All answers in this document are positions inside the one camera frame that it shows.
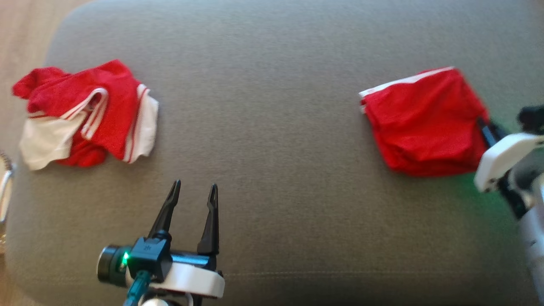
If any chrome metal frame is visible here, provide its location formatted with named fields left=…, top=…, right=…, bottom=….
left=0, top=150, right=16, bottom=224

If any red white sports jersey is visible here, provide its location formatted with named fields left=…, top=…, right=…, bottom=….
left=12, top=59, right=159, bottom=171

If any large grey sofa seat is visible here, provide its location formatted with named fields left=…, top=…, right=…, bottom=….
left=4, top=0, right=544, bottom=306

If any left teal plug camera cable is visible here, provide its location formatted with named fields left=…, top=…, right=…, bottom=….
left=122, top=270, right=152, bottom=306

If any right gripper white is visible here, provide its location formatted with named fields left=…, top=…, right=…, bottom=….
left=474, top=117, right=544, bottom=193

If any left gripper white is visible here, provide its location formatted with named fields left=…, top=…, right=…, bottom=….
left=147, top=179, right=225, bottom=298

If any red shorts white stripe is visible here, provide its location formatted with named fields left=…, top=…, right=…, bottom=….
left=358, top=66, right=492, bottom=177

